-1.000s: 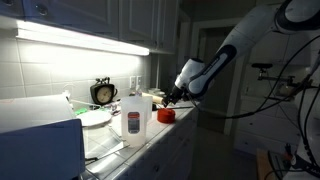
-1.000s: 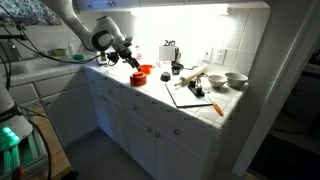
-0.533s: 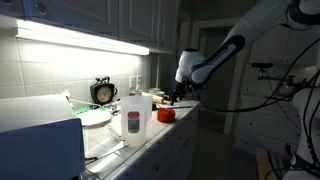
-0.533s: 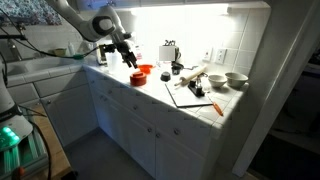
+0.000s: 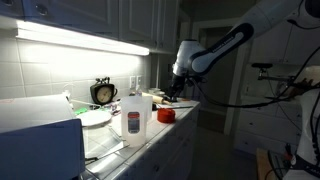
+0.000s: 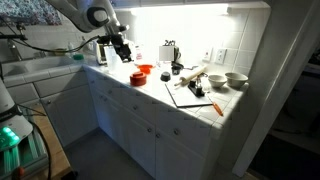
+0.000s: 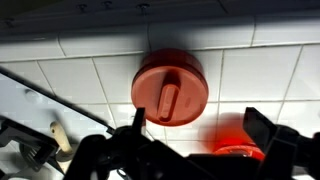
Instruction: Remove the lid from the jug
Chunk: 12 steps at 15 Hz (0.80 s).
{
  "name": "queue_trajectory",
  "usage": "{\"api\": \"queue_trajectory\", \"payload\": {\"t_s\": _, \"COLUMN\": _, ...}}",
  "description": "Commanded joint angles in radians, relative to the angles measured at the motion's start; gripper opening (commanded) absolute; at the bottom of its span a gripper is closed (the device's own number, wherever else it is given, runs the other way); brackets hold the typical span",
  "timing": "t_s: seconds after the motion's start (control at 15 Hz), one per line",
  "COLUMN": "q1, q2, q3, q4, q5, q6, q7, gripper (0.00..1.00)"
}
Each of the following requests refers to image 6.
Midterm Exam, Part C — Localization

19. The black ornate table clock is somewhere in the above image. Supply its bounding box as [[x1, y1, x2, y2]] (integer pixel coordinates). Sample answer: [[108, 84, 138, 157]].
[[158, 39, 177, 63]]

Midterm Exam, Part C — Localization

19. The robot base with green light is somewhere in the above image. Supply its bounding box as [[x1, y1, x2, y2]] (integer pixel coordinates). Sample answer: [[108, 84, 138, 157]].
[[0, 78, 35, 152]]

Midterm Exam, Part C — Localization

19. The white light switch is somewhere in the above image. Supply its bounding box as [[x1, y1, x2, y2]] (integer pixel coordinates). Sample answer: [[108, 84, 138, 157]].
[[202, 47, 214, 63]]

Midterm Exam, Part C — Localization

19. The red plastic colander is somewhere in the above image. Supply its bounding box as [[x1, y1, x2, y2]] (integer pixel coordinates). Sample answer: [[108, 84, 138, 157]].
[[135, 63, 156, 75]]

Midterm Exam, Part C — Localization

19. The black base cable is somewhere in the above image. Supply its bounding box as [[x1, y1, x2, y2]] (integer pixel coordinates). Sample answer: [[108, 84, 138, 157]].
[[16, 102, 53, 180]]

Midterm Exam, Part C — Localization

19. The white wall cabinet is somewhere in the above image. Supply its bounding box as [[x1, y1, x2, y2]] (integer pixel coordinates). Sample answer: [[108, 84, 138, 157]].
[[109, 0, 272, 10]]

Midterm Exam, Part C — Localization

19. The white power outlet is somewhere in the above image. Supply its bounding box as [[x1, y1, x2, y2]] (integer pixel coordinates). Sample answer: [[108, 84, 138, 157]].
[[214, 47, 228, 65]]

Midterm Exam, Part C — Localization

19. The wooden rolling pin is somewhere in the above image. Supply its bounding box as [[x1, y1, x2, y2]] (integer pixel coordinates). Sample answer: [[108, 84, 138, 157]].
[[173, 64, 209, 88]]

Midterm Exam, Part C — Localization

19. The red plastic jug lid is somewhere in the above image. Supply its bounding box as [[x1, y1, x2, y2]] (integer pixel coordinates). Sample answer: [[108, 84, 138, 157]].
[[129, 71, 148, 87]]

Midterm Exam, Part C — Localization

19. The black clamp bar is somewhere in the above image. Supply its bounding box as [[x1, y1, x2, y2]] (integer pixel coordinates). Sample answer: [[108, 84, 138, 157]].
[[0, 32, 28, 42]]

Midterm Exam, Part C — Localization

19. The white cutting board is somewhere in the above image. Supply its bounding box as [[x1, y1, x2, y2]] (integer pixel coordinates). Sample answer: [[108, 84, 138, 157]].
[[164, 81, 214, 109]]

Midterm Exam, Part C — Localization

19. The white kitchen sink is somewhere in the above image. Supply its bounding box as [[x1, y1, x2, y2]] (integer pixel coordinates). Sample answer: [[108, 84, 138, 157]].
[[0, 54, 84, 80]]

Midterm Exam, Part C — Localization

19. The orange handled peeler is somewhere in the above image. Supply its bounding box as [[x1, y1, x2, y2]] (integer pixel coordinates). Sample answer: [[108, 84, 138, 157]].
[[206, 94, 225, 117]]

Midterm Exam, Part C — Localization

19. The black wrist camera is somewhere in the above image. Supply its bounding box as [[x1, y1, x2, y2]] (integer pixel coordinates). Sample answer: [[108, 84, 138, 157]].
[[96, 35, 114, 45]]

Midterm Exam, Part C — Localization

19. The white soap bottle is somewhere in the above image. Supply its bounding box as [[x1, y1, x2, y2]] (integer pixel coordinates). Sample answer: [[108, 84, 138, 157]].
[[67, 41, 76, 58]]

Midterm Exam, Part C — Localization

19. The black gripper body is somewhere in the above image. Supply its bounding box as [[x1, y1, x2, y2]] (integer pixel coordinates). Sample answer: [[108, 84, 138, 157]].
[[111, 33, 132, 60]]

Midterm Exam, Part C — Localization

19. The red round button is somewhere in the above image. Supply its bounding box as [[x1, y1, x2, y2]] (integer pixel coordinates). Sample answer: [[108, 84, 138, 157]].
[[12, 166, 26, 180]]

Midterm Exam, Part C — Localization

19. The white base cabinet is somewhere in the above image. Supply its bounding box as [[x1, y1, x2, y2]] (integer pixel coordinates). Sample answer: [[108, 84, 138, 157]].
[[83, 70, 236, 180]]

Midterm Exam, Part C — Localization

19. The yellow green small bowl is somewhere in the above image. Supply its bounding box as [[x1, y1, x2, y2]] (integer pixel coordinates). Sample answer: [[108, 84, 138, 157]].
[[53, 47, 68, 57]]

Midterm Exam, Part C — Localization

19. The wooden cart top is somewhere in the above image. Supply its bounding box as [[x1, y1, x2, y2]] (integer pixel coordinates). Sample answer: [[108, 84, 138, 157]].
[[22, 105, 73, 180]]

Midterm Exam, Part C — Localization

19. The thin metal wire utensil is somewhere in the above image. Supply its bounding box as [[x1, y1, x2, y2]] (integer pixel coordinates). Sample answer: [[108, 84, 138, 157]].
[[182, 64, 200, 72]]

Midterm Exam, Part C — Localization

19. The large white ceramic bowl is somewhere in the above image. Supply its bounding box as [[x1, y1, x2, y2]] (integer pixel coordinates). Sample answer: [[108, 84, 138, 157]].
[[224, 71, 250, 90]]

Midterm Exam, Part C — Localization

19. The black mug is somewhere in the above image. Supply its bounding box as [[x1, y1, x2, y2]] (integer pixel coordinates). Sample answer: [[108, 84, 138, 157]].
[[170, 62, 184, 76]]

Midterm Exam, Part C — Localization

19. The floral curtain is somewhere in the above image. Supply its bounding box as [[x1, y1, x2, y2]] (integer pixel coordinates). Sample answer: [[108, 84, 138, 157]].
[[0, 0, 63, 27]]

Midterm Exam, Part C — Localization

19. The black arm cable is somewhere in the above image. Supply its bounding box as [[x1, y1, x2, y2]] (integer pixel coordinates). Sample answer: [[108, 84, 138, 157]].
[[9, 34, 102, 54]]

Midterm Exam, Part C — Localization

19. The small white ceramic bowl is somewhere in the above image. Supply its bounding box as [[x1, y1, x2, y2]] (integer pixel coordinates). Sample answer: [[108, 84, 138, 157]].
[[207, 74, 228, 89]]

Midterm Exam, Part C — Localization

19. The white toaster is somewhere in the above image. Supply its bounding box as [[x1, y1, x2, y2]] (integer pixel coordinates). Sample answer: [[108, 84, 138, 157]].
[[95, 38, 135, 65]]

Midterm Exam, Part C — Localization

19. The cabinet strip light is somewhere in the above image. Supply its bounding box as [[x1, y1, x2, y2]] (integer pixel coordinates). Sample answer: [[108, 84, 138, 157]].
[[129, 3, 232, 18]]

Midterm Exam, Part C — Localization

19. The white sink cabinet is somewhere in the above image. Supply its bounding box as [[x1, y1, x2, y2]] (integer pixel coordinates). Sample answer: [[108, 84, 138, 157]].
[[0, 70, 100, 148]]

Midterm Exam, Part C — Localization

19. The clear plastic water bottle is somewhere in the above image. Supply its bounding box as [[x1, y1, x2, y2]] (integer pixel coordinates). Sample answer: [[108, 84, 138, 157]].
[[134, 44, 145, 63]]

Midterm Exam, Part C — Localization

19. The translucent white plastic jug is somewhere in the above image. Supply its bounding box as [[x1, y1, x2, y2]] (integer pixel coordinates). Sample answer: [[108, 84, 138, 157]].
[[103, 44, 123, 75]]

